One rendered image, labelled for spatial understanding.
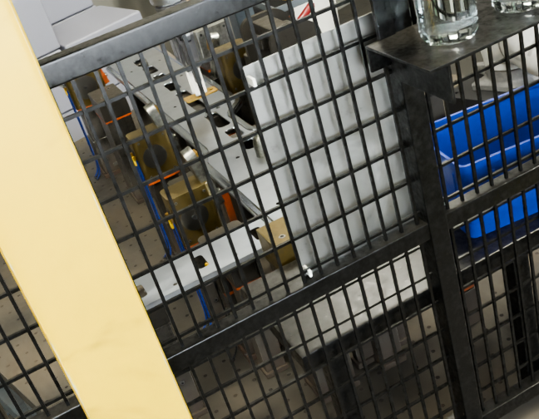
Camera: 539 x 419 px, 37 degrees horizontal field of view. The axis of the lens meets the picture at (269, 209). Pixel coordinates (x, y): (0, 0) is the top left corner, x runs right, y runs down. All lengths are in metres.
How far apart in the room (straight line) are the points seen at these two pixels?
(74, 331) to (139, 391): 0.11
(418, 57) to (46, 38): 2.66
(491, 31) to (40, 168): 0.50
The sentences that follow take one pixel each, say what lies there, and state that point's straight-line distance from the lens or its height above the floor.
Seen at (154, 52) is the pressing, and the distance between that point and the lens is 2.64.
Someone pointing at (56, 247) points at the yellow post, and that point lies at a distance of 0.79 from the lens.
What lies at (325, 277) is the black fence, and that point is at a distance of 1.06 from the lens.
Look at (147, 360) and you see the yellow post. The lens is 0.88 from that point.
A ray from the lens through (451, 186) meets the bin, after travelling 1.28.
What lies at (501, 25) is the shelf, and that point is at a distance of 0.95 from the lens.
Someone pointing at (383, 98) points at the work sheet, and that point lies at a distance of 1.04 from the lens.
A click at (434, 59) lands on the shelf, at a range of 0.89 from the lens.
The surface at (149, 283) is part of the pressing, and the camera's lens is 1.46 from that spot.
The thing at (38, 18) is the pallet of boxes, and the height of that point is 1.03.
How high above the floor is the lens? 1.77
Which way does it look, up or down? 30 degrees down
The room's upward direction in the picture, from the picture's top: 17 degrees counter-clockwise
